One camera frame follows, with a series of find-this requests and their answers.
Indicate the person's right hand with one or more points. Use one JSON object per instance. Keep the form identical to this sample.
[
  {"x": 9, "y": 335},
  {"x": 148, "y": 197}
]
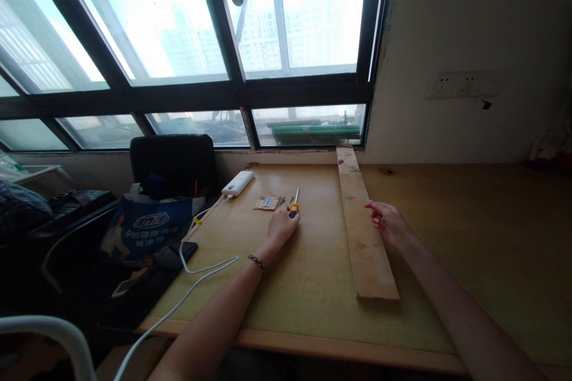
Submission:
[{"x": 389, "y": 223}]

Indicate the person's left hand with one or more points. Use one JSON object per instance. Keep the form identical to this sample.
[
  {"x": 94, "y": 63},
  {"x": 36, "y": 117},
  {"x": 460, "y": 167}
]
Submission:
[{"x": 282, "y": 225}]

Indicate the person's left fingers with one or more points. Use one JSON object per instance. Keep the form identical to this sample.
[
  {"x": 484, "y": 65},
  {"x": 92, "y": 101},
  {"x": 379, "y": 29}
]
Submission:
[{"x": 291, "y": 215}]

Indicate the person's right fingers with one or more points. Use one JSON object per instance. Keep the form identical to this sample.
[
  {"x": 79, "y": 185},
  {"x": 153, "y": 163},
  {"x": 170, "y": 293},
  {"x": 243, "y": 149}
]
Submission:
[{"x": 374, "y": 216}]

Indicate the long wooden plank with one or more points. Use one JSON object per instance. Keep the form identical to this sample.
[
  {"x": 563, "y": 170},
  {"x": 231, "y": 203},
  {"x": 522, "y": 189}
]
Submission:
[{"x": 363, "y": 229}]

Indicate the small dark screws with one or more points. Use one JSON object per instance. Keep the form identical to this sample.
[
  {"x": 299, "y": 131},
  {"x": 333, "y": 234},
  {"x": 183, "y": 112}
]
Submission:
[{"x": 284, "y": 200}]

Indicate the metal hinge in packet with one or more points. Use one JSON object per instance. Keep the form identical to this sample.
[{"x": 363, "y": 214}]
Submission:
[{"x": 267, "y": 202}]

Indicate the white power bank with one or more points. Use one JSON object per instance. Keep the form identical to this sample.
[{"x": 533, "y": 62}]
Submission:
[{"x": 237, "y": 184}]

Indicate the black smartphone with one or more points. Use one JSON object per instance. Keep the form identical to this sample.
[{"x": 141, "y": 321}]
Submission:
[{"x": 177, "y": 254}]

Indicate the black office chair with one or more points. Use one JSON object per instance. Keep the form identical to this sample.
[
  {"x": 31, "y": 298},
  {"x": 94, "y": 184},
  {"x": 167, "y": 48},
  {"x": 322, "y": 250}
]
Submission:
[{"x": 174, "y": 166}]

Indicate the blue printed shopping bag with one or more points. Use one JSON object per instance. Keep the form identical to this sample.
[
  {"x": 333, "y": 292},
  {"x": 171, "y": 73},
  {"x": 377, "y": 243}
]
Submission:
[{"x": 147, "y": 229}]

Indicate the small white card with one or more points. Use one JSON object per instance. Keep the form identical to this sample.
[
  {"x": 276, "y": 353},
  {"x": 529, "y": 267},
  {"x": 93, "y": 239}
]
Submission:
[{"x": 127, "y": 288}]

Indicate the black framed window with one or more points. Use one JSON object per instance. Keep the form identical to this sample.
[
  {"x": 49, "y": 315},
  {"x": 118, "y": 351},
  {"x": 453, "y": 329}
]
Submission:
[{"x": 187, "y": 46}]

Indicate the black bag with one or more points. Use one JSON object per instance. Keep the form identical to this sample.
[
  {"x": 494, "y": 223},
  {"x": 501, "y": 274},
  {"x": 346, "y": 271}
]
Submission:
[{"x": 80, "y": 203}]

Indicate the dark plaid cloth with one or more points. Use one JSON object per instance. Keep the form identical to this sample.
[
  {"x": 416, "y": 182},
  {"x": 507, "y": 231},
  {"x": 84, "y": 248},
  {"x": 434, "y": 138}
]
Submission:
[{"x": 20, "y": 207}]

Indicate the white wall socket panel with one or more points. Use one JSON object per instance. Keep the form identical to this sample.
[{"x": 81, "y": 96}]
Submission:
[{"x": 464, "y": 84}]

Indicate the white curved tube frame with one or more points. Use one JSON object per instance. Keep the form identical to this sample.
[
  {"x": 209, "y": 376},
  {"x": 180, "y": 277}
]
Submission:
[{"x": 49, "y": 341}]

